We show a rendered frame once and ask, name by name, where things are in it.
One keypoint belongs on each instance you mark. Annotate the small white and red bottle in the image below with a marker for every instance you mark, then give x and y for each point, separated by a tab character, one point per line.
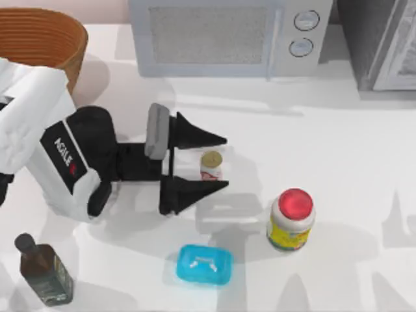
211	165

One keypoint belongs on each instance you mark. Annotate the pale grey rounded box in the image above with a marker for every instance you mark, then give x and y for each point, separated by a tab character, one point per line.
157	130

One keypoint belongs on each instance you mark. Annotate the blue soap box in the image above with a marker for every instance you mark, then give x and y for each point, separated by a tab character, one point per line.
204	265

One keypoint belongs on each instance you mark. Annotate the microwave oven door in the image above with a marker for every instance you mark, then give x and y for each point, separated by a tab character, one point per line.
208	35

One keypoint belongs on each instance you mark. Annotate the yellow jar with red lid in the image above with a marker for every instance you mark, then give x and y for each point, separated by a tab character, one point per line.
291	221

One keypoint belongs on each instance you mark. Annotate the brown woven basket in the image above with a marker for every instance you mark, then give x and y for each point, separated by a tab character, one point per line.
75	48

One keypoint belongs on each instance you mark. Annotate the dark brown bottle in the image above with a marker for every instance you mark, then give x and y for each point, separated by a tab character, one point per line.
45	273

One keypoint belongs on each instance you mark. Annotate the round microwave knob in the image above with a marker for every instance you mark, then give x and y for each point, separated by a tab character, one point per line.
306	19
301	47

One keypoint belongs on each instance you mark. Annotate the pale microwave oven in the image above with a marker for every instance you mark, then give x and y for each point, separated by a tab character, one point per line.
318	32

